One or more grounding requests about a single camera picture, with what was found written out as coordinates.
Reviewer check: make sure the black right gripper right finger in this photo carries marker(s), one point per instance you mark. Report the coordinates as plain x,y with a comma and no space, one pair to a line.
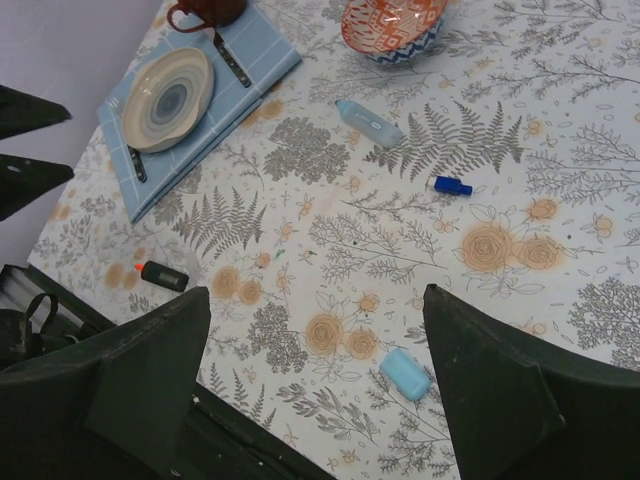
519,407

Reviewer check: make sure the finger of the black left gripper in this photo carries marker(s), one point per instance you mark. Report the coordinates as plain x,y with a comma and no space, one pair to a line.
25,180
22,113

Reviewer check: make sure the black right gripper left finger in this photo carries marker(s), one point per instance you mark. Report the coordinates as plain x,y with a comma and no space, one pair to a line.
108,407

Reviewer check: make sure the black orange marker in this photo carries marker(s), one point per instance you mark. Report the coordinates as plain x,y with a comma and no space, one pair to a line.
163,276

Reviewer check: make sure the light blue pen cap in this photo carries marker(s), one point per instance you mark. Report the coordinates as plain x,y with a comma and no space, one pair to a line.
406,375

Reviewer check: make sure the light blue marker pen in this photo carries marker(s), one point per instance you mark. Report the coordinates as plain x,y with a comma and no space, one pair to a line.
369,124

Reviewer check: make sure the silver fork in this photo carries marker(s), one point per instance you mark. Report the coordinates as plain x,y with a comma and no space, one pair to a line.
137,164

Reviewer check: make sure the beige blue ringed plate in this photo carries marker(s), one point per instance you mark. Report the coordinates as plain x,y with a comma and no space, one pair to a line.
168,98

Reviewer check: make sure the red brown ceramic mug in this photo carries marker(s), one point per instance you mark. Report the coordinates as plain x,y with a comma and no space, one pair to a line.
213,13

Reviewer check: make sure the small dark blue cap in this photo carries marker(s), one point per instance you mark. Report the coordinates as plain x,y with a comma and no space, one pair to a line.
452,186

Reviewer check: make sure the blue checked cloth napkin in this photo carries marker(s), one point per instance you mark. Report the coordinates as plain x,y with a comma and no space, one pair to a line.
262,52

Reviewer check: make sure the floral tablecloth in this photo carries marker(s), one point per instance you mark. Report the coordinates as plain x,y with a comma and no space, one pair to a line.
316,244

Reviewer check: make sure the orange patterned bowl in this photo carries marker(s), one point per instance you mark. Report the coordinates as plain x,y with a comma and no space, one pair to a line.
392,32

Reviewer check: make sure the black handled knife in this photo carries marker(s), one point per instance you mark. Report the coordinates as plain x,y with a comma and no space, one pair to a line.
230,60

